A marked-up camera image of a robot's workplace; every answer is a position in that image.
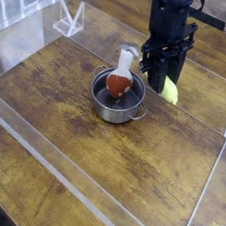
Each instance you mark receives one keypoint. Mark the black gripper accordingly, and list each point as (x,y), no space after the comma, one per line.
(163,57)

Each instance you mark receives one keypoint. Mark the small steel pot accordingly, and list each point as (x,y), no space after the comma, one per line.
(114,110)

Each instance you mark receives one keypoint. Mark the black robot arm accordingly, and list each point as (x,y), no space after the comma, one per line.
(170,39)

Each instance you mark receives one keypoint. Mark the red white toy mushroom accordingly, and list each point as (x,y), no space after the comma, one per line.
(119,81)

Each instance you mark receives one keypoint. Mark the black bar on table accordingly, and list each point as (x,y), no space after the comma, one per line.
(208,19)

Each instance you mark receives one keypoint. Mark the clear acrylic bracket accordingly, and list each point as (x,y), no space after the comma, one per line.
(67,25)

